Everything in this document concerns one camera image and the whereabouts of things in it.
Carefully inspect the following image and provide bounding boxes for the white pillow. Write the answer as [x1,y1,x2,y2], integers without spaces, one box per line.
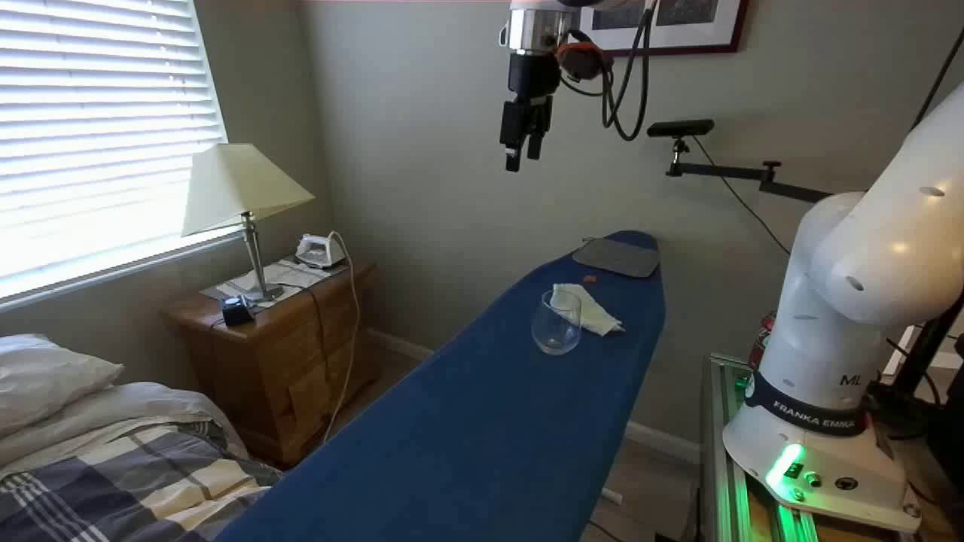
[0,331,126,436]

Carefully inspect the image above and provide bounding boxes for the papers on nightstand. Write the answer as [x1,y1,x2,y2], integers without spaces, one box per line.
[206,256,333,311]

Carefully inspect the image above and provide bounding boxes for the blue ironing board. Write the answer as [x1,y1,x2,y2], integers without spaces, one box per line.
[214,227,670,542]

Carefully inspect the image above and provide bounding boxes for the bed with plaid blanket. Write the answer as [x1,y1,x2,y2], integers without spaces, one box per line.
[0,379,287,542]

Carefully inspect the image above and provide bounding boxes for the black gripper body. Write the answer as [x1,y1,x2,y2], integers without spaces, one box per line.
[499,50,563,139]

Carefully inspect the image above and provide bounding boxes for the white window blinds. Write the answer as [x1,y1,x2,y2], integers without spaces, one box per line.
[0,0,233,300]

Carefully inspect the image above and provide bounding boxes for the black alarm clock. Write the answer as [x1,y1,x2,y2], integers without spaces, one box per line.
[219,291,259,331]

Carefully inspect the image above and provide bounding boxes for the pale blue terry towel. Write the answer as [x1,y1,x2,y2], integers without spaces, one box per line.
[546,280,625,336]

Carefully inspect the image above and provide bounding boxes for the black robot wrist cable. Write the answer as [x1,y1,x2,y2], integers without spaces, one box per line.
[553,0,658,145]

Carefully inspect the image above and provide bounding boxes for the wooden nightstand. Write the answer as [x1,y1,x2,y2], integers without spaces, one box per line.
[163,258,382,469]

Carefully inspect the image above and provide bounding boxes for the black camera cable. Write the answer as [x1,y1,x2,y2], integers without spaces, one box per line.
[691,132,791,256]

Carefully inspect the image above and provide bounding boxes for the black exterior camera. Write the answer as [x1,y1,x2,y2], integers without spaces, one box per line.
[644,118,717,142]

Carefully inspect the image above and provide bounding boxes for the white clothes iron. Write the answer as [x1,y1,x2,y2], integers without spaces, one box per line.
[293,227,350,275]

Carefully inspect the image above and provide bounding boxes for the red wrist camera unit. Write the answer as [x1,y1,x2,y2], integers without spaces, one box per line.
[553,36,618,85]

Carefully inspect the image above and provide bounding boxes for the table lamp with cream shade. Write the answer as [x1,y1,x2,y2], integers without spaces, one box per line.
[180,142,317,304]

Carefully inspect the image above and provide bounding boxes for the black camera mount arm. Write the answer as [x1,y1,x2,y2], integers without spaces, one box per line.
[664,132,835,204]

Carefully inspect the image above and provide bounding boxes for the white power cord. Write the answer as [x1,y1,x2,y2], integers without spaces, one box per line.
[317,230,363,445]

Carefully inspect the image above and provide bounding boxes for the clear glass cup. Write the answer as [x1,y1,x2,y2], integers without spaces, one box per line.
[528,285,588,359]

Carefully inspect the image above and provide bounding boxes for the grey quilted iron rest pad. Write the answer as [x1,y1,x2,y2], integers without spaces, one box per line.
[570,234,659,280]

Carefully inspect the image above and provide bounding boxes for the black equipment stand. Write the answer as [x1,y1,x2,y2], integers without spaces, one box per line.
[866,295,964,523]

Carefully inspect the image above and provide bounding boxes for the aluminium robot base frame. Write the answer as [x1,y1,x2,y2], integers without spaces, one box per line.
[698,348,929,542]

